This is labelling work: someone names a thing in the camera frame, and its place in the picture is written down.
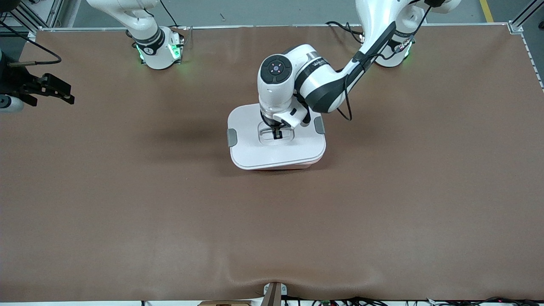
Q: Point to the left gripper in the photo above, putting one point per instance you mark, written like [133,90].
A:
[272,124]

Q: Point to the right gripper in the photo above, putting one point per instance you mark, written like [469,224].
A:
[16,80]

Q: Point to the white plastic box lid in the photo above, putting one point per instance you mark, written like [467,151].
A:
[250,153]

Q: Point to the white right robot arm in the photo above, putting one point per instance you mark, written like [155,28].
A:
[157,55]

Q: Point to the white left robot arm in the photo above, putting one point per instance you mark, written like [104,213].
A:
[323,85]

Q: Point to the white storage box base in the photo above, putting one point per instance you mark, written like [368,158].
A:
[314,163]

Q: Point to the grey lid latch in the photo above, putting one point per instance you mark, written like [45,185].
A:
[232,137]
[319,125]

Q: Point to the large table cover mat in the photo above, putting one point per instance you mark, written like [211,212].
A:
[272,221]

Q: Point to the aluminium frame post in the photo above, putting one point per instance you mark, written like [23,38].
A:
[55,12]
[516,27]

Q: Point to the metal table edge bracket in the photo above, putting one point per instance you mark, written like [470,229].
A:
[274,294]

